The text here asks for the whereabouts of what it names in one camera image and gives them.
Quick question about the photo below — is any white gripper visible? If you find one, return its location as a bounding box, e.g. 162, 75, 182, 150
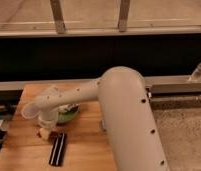
38, 115, 58, 140

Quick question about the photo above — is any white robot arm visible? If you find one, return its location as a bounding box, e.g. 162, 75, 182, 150
35, 67, 170, 171

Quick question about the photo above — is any green bowl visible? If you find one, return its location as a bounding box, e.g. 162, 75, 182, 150
58, 104, 79, 124

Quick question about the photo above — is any black striped rectangular bar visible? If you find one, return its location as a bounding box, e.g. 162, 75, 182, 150
49, 133, 67, 166

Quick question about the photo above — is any white plastic cup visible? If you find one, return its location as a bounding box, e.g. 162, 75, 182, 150
21, 102, 39, 125

